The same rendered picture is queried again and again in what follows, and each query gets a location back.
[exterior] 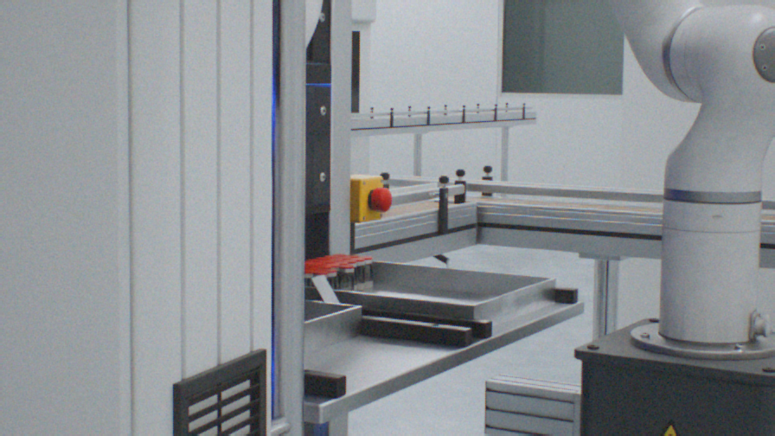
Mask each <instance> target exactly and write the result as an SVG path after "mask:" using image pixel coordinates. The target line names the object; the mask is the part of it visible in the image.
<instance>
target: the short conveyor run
mask: <svg viewBox="0 0 775 436"><path fill-rule="evenodd" d="M380 176H382V178H383V188H387V189H389V184H388V183H387V180H388V179H389V178H390V174H388V172H382V173H381V174H380ZM449 180H450V177H448V176H439V182H440V183H442V187H440V188H437V183H428V184H421V185H415V186H409V187H403V188H398V189H389V190H390V192H391V194H392V205H391V208H390V209H389V211H387V212H385V213H382V218H381V219H380V220H376V221H368V222H363V223H354V222H351V223H350V240H349V255H358V256H360V257H361V256H369V257H372V258H373V261H382V262H391V263H401V264H403V263H407V262H411V261H415V260H421V259H424V258H428V257H432V256H435V255H439V254H442V253H449V252H452V251H456V250H459V249H463V248H467V247H473V246H476V245H477V203H476V202H466V203H461V204H450V203H448V196H454V195H460V194H463V193H464V185H463V184H458V185H452V186H446V184H447V183H449ZM434 198H439V203H437V202H434V200H429V199H434Z"/></svg>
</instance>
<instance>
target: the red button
mask: <svg viewBox="0 0 775 436"><path fill-rule="evenodd" d="M371 205H372V208H373V210H374V211H375V212H380V213H385V212H387V211H389V209H390V208H391V205H392V194H391V192H390V190H389V189H387V188H376V189H375V190H374V192H373V194H372V197H371Z"/></svg>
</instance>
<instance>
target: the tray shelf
mask: <svg viewBox="0 0 775 436"><path fill-rule="evenodd" d="M584 309H585V301H584V300H581V299H578V302H577V303H576V304H565V303H556V302H555V303H554V304H551V305H548V306H545V307H543V308H540V309H538V310H536V311H531V312H530V313H527V314H525V315H522V316H520V317H516V318H513V319H511V320H509V321H506V322H504V323H501V324H498V325H495V326H492V336H491V337H489V338H486V339H485V338H478V337H473V338H472V344H471V345H469V346H467V347H462V346H455V345H448V344H441V343H429V342H421V341H414V340H407V339H400V338H393V337H380V336H374V335H367V334H361V335H360V336H357V337H352V338H350V339H347V340H344V341H341V342H339V343H334V344H331V345H329V346H325V347H322V348H320V349H315V350H313V351H310V352H307V353H304V369H308V370H314V371H320V372H326V373H332V374H338V375H346V377H347V381H346V395H344V396H341V397H339V398H336V397H329V396H324V395H319V394H308V393H304V421H308V422H313V423H319V424H321V423H324V422H327V421H329V420H333V419H335V418H336V417H339V416H341V415H344V414H346V413H349V412H351V411H353V410H356V409H357V408H359V407H363V406H366V405H368V404H369V403H372V402H374V401H378V400H379V399H382V398H384V397H386V396H389V395H391V394H394V393H396V392H398V391H401V390H402V389H405V388H408V387H411V386H412V385H414V384H417V383H419V382H422V381H424V380H427V379H429V378H431V377H434V376H435V375H439V374H441V373H444V372H446V371H447V370H450V369H453V368H456V367H457V366H460V365H462V364H464V363H467V362H469V361H472V360H474V359H477V358H479V357H480V356H484V355H486V354H489V353H490V352H492V351H495V350H497V349H501V348H502V347H505V346H507V345H509V344H512V343H515V342H517V341H519V340H522V339H523V338H525V337H529V336H532V335H534V334H535V333H538V332H540V331H542V330H545V329H547V328H550V327H552V326H555V325H557V324H560V323H562V322H564V321H567V320H568V319H571V318H573V317H577V316H578V315H580V314H583V313H584Z"/></svg>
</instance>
